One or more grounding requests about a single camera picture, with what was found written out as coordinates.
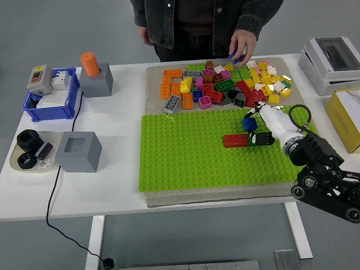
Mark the person's right hand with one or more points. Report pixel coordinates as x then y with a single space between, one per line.
144 35

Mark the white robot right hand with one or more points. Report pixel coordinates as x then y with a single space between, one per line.
277 123

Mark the person's left hand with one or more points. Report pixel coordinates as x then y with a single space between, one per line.
243 42

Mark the blue square toy brick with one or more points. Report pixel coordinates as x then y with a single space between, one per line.
235 58
197 95
249 124

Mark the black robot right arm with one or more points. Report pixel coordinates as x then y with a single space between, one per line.
317 152

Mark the person's right forearm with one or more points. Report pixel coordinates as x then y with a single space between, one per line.
139 14

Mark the person's left forearm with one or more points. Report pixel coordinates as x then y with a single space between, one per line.
258 19

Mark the white toy brick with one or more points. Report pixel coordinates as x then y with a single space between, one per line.
218 69
271 70
279 86
252 64

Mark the lime green toy brick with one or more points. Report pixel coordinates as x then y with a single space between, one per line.
196 67
244 73
235 76

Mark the dark green long toy brick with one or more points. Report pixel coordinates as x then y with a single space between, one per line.
224 85
249 143

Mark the large red toy brick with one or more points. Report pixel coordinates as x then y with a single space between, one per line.
253 98

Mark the small green toy brick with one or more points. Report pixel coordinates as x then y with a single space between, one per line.
286 84

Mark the dark brown toy brick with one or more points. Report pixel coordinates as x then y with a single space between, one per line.
218 78

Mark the black and grey toy brick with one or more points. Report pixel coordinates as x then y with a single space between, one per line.
240 99

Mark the red long toy brick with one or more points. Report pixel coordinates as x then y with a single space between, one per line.
234 140
243 87

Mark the orange long toy brick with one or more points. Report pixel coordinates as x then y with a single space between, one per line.
166 87
173 73

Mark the tan toy brick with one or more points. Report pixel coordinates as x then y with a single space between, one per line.
208 79

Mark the black sloped toy brick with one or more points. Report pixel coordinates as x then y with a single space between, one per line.
233 93

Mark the dark grey sloped toy brick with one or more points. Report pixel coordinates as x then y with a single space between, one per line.
225 99

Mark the red square toy brick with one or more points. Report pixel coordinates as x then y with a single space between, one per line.
216 97
207 88

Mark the grey long toy brick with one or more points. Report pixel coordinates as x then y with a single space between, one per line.
172 104
193 74

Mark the orange short toy brick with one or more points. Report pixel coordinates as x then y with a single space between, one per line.
176 89
187 100

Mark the yellow curved toy brick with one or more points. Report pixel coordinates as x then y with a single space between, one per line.
186 85

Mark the magenta square toy brick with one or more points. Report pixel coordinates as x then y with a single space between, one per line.
205 102

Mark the lime green studded baseplate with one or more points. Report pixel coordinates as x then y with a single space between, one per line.
197 157

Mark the person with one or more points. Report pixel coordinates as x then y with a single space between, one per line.
197 22

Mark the orange cylinder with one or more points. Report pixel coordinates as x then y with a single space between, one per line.
90 64

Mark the yellow cardboard box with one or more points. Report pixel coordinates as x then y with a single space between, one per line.
340 123

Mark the grey block with round hole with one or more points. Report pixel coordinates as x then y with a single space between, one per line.
97 87

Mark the white box with dark window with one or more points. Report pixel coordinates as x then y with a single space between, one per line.
317 53

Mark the white circuit breaker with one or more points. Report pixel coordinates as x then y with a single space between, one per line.
60 81

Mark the white table leg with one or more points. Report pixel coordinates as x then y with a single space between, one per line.
302 242
94 242

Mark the blue plastic bin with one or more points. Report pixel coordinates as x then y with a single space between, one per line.
50 114

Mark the black part in bin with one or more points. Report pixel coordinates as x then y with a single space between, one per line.
33 102

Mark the small grey metal plate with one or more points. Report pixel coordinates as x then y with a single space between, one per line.
285 261

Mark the beige tray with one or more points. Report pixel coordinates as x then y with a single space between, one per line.
54 140

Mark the grey block with square hole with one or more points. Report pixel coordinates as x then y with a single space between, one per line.
78 160

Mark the dark brown roller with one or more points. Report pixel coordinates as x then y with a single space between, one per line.
46 149

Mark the large black nut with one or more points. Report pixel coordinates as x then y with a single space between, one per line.
22 142

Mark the white warning label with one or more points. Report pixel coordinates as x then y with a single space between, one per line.
42 165

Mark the long grey metal plate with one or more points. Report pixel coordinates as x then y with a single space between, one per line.
191 265

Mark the small black nut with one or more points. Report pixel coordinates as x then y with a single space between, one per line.
20 161

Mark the black plug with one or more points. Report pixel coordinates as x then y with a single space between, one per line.
108 263

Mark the white plastic enclosure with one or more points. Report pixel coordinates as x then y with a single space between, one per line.
323 87

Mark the white switch plate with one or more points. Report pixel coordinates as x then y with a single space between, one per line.
52 100

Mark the grey push-button switch box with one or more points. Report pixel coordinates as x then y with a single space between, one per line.
39 81

